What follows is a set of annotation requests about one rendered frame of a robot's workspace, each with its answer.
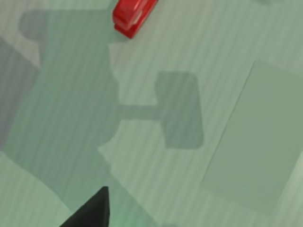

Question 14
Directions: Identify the red stapler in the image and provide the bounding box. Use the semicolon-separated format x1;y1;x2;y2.
112;0;159;39

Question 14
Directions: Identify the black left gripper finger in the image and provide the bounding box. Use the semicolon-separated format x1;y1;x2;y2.
58;186;111;227

